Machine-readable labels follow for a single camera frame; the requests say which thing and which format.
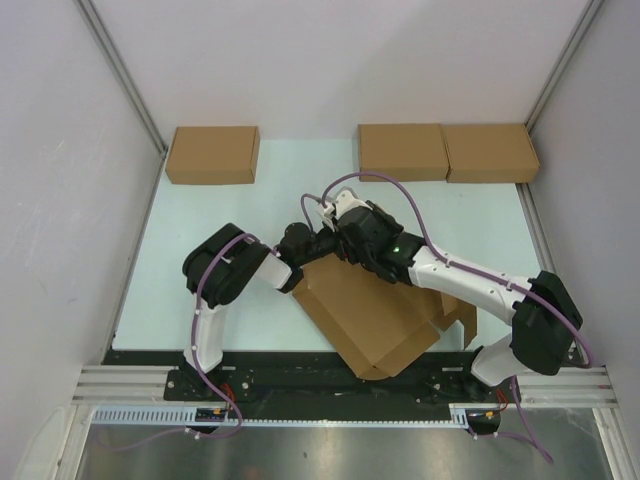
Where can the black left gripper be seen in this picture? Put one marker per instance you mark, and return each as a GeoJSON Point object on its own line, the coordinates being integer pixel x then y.
{"type": "Point", "coordinates": [337, 241]}

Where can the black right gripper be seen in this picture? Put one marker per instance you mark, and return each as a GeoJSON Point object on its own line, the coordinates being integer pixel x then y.
{"type": "Point", "coordinates": [386, 220]}

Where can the cardboard box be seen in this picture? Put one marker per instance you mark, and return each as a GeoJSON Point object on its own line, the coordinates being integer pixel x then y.
{"type": "Point", "coordinates": [214, 155]}
{"type": "Point", "coordinates": [406, 152]}
{"type": "Point", "coordinates": [490, 153]}
{"type": "Point", "coordinates": [377, 328]}

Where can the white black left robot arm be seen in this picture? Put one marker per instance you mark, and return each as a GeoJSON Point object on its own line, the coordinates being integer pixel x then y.
{"type": "Point", "coordinates": [219, 269]}

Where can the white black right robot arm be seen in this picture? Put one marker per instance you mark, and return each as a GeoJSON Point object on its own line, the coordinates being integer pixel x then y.
{"type": "Point", "coordinates": [543, 319]}

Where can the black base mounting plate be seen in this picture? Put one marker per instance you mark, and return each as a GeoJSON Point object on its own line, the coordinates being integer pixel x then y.
{"type": "Point", "coordinates": [354, 407]}

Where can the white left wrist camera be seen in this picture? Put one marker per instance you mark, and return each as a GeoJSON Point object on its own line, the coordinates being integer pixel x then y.
{"type": "Point", "coordinates": [327, 212]}

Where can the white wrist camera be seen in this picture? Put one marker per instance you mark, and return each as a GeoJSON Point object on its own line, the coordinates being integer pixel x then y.
{"type": "Point", "coordinates": [327, 212]}
{"type": "Point", "coordinates": [346, 200]}

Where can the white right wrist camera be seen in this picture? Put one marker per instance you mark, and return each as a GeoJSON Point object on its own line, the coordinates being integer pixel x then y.
{"type": "Point", "coordinates": [346, 200]}

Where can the white slotted cable duct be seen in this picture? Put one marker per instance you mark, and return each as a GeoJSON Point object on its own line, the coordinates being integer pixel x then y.
{"type": "Point", "coordinates": [208, 416]}

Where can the aluminium corner post left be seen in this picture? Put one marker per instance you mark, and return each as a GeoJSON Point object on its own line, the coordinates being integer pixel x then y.
{"type": "Point", "coordinates": [115, 61]}

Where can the aluminium corner post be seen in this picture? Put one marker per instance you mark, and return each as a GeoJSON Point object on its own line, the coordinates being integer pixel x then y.
{"type": "Point", "coordinates": [585, 22]}
{"type": "Point", "coordinates": [115, 61]}

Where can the aluminium corner post right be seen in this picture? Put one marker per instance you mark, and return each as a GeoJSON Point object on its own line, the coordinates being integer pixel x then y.
{"type": "Point", "coordinates": [585, 22]}

